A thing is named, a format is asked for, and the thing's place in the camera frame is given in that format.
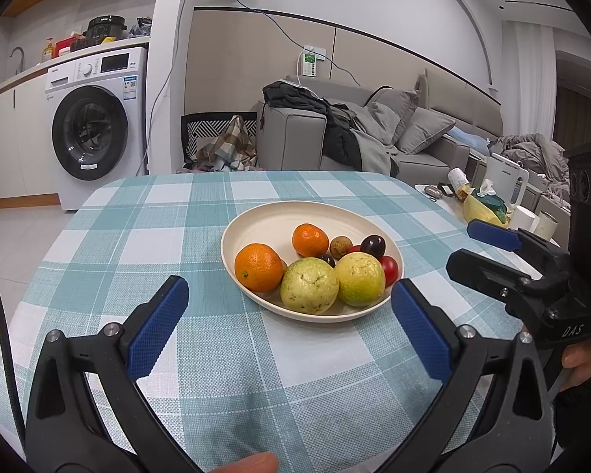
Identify grey pillow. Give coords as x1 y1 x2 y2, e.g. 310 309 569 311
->
364 86 420 146
396 107 456 156

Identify grey rumpled blanket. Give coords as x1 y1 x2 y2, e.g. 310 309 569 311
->
487 133 572 203

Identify checked cloth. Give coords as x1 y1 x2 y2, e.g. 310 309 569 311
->
194 114 258 172

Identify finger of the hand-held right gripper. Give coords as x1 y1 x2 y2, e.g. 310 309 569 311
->
467 220 572 277
446 249 552 306

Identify cream plate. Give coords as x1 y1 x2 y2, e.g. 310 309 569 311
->
221 200 405 324

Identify person's right forearm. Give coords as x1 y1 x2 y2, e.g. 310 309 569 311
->
552 350 591 473

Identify white and yellow bottle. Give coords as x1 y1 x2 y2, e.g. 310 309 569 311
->
447 168 474 198

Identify white side table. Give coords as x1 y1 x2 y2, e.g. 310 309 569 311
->
414 182 562 247

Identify person's left hand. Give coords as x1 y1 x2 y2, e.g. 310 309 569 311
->
212 453 281 473

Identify white washing machine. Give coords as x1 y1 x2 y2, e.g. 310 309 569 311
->
44 47 149 212

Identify person's right hand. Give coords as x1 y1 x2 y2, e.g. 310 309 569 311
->
560 341 591 385

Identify yellow bag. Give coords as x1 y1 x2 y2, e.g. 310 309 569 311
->
463 192 508 227

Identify white lower cabinets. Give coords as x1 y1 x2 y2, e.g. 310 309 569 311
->
0 81 60 205

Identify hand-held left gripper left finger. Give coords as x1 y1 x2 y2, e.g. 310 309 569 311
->
24 275 198 473

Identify large green-yellow guava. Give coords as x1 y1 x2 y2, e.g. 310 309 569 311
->
335 251 387 307

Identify white wall charger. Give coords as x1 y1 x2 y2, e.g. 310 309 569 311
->
298 45 328 80

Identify white electric kettle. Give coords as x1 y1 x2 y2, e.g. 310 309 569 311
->
487 153 529 208

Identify teal checked tablecloth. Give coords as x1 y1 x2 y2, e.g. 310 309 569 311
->
0 171 557 473

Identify dark wooden wardrobe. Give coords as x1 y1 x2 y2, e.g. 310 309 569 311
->
554 52 591 153

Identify dark plastic bag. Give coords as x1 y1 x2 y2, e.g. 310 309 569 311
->
128 16 153 39

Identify black rice cooker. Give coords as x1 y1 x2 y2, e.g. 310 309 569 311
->
84 16 128 43

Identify dark clothes pile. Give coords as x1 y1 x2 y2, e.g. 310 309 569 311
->
262 80 400 178

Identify small pale yellow guava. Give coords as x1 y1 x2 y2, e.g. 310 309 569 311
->
280 257 340 315

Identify orange mandarin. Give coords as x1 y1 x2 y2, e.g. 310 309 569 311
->
292 223 330 258
234 243 284 293

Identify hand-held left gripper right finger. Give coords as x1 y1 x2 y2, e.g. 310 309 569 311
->
377 278 557 473

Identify white curtain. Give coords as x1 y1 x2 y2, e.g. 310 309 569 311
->
502 20 557 139

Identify white cup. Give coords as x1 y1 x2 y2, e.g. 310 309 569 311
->
534 211 558 240
512 205 537 230

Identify black wall cable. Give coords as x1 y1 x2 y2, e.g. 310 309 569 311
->
143 0 362 175

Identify grey sofa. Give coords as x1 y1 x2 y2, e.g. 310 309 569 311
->
255 69 503 178

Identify red box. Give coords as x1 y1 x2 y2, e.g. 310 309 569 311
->
54 34 82 54

